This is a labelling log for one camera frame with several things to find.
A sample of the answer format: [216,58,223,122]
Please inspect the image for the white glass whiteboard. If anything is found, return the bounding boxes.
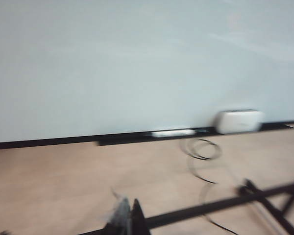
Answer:
[0,0,294,144]

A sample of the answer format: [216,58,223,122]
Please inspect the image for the white marker pen with label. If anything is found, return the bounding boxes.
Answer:
[150,129,196,139]

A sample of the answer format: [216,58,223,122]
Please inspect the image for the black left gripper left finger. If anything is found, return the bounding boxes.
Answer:
[103,188,132,235]

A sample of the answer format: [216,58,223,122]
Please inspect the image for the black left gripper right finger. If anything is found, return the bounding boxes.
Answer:
[131,198,150,235]

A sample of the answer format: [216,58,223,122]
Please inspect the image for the black whiteboard pen tray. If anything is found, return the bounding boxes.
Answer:
[0,119,294,151]

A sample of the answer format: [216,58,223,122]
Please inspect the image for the white whiteboard eraser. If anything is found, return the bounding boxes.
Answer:
[214,109,265,135]

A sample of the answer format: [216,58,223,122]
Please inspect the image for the black metal frame bars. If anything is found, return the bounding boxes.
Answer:
[73,178,294,235]

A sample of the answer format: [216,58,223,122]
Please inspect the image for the black floor cable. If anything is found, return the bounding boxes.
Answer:
[180,138,236,235]

